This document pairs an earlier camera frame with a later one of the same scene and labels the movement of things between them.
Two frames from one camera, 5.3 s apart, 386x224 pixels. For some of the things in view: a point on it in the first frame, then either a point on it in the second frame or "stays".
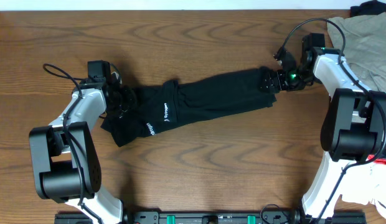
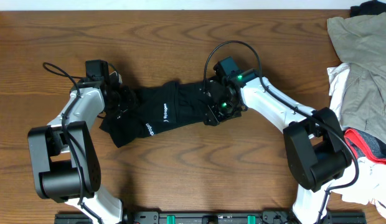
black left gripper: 130,101 stays
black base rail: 211,217 stays
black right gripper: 279,74 to 215,114
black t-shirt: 162,105 stays
